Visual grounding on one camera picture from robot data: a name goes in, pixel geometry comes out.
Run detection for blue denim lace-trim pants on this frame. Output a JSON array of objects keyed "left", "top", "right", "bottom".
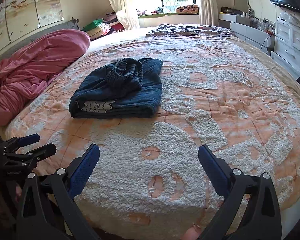
[{"left": 69, "top": 58, "right": 163, "bottom": 119}]

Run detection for white low side table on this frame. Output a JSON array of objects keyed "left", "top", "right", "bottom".
[{"left": 219, "top": 12, "right": 275, "bottom": 56}]

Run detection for grey bed headboard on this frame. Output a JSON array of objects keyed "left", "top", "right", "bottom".
[{"left": 0, "top": 18, "right": 80, "bottom": 61}]

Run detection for right hand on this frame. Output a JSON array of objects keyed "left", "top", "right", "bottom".
[{"left": 180, "top": 223, "right": 203, "bottom": 240}]

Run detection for pile of folded clothes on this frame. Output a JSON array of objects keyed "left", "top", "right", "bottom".
[{"left": 82, "top": 12, "right": 125, "bottom": 41}]

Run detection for beige curtain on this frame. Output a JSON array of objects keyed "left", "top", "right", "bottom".
[{"left": 109, "top": 0, "right": 140, "bottom": 30}]

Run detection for pink blanket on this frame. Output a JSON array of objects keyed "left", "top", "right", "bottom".
[{"left": 0, "top": 29, "right": 90, "bottom": 126}]

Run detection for white drawer cabinet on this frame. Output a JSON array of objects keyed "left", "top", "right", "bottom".
[{"left": 271, "top": 17, "right": 300, "bottom": 79}]

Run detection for blossom wall painting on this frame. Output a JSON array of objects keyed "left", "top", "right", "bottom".
[{"left": 0, "top": 0, "right": 64, "bottom": 50}]

